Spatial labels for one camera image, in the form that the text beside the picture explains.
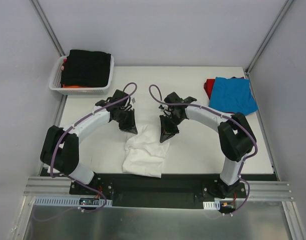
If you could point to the aluminium rail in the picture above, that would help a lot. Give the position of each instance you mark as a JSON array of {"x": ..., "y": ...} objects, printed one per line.
[{"x": 59, "y": 187}]

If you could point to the pink t shirt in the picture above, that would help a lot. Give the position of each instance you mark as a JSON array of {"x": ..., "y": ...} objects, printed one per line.
[{"x": 63, "y": 64}]

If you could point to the left white cable duct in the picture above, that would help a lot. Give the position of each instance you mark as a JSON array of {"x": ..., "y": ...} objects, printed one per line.
[{"x": 57, "y": 201}]

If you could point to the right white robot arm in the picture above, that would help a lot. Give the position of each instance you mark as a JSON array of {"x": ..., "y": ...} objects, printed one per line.
[{"x": 235, "y": 136}]

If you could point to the white plastic basket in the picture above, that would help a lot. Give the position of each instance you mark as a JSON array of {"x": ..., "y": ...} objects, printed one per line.
[{"x": 55, "y": 81}]

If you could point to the right white cable duct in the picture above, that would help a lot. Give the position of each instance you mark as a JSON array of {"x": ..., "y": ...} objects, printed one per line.
[{"x": 211, "y": 205}]

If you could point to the blue t shirt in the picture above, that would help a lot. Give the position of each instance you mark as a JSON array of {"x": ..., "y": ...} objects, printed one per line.
[{"x": 247, "y": 98}]

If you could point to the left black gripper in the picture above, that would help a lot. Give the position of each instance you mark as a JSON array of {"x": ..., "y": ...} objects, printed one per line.
[{"x": 126, "y": 117}]

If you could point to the white t shirt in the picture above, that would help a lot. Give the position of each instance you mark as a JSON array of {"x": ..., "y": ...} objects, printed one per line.
[{"x": 144, "y": 153}]

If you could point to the red t shirt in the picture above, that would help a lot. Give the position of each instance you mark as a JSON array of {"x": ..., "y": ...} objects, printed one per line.
[{"x": 222, "y": 94}]

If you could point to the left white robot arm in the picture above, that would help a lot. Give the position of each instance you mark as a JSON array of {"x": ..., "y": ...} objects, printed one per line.
[{"x": 61, "y": 146}]

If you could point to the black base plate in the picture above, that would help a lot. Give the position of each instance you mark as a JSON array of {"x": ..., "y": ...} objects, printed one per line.
[{"x": 171, "y": 191}]

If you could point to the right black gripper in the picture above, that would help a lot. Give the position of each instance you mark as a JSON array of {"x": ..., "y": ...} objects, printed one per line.
[{"x": 170, "y": 120}]

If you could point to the black t shirt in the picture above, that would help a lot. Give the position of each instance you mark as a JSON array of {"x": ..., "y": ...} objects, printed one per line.
[{"x": 86, "y": 69}]

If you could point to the white cable duct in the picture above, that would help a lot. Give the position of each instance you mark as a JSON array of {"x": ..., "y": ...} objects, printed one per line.
[
  {"x": 57, "y": 201},
  {"x": 211, "y": 205}
]

